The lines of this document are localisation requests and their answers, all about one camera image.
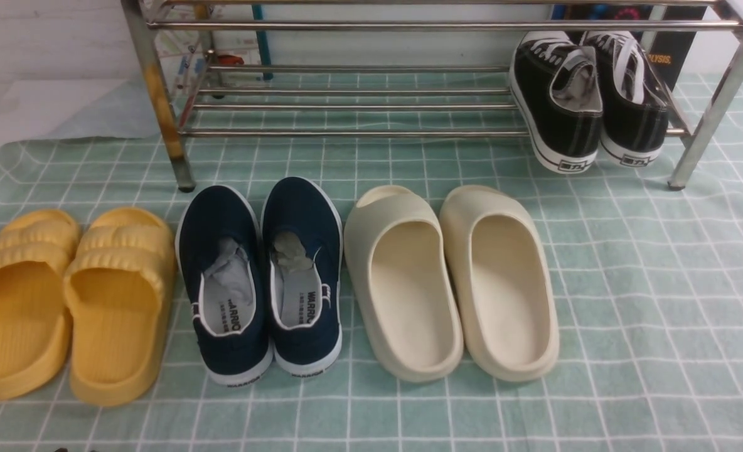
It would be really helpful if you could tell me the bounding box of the left cream foam slide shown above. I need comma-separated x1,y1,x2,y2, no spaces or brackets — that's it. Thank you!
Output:
344,185,464,383

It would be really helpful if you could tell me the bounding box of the green checked tablecloth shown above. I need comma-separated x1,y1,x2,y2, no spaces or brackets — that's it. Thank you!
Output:
0,86,743,451

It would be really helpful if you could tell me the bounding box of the left yellow rubber slipper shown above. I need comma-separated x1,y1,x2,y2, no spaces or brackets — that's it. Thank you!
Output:
0,209,81,401

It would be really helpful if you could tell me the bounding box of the steel shoe rack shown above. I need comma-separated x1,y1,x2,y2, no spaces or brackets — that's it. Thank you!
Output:
121,1,743,193

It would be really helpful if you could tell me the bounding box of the navy canvas shoe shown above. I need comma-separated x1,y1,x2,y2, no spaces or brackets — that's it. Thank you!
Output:
260,176,343,378
174,184,274,388

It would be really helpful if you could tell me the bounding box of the dark image processing book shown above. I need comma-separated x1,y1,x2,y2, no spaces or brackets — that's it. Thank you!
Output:
550,4,707,89

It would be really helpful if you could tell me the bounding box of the right navy canvas shoe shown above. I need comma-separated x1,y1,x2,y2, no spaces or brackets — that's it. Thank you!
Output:
260,176,343,378

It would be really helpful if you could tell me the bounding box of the right yellow rubber slipper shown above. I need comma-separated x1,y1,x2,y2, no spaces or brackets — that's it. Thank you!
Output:
63,207,176,406

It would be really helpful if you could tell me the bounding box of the cream foam slide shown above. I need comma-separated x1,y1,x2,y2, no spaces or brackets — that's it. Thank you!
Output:
344,185,464,383
439,185,560,382

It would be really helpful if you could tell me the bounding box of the right cream foam slide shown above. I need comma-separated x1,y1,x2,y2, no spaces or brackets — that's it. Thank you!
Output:
439,185,560,382

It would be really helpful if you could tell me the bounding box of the left navy canvas shoe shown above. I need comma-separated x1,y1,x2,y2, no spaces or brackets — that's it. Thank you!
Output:
174,184,274,388

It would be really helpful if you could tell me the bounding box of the black canvas sneaker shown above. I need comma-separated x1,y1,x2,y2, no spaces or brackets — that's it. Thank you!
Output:
581,31,669,168
508,31,604,175

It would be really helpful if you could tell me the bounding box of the yellow rubber slipper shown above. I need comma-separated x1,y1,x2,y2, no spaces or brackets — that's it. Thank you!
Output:
0,209,81,401
63,207,176,406

